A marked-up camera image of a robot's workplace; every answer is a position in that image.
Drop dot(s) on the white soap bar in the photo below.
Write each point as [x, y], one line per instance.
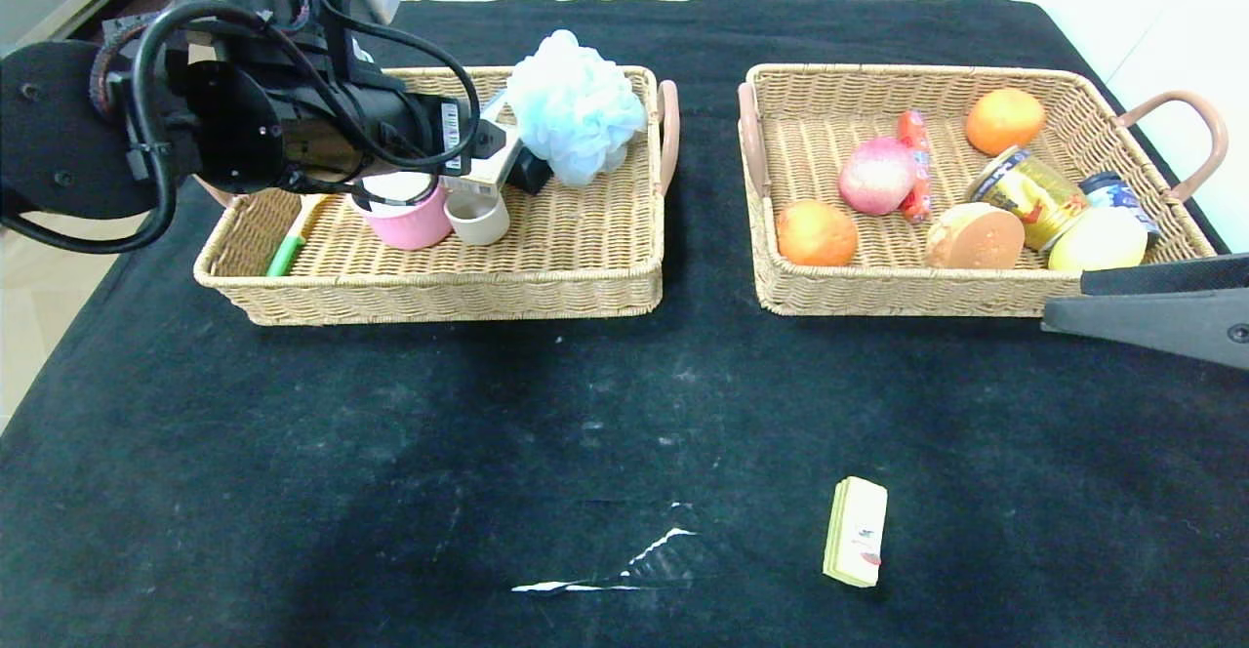
[395, 187]

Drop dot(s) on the rough-skinned orange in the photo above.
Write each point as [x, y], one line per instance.
[817, 233]

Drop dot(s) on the yellow drink can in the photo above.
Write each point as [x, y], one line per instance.
[1029, 194]

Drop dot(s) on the yellow lemon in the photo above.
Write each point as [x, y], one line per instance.
[1098, 241]

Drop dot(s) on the wicker basket with food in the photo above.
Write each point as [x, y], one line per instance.
[810, 150]

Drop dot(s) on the playing card box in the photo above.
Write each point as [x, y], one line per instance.
[483, 180]

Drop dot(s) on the pink peach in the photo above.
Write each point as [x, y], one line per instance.
[876, 178]

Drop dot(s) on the beige cup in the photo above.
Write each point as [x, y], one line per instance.
[478, 228]

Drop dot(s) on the wicker basket with toiletries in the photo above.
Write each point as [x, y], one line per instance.
[585, 238]

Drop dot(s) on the brown bread bun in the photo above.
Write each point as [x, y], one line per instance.
[974, 238]

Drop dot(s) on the blue tin can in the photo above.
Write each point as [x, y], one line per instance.
[1122, 191]

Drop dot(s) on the clear plastic film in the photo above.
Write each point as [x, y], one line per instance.
[673, 550]

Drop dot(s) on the pink saucepan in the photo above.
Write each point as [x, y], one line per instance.
[410, 228]

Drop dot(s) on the red sausage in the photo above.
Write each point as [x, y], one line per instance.
[915, 136]

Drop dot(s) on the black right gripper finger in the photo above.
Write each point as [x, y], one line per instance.
[1181, 275]
[1171, 326]

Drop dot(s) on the small white paper scrap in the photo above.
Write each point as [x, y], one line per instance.
[566, 587]

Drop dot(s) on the small yellow block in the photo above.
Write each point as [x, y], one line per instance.
[857, 536]

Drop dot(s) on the light blue bath loofah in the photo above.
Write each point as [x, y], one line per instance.
[576, 106]

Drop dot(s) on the smooth tangerine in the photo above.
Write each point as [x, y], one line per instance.
[1005, 121]

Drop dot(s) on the black curved case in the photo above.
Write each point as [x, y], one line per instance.
[532, 172]

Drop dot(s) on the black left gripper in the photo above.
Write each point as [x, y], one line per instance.
[454, 136]

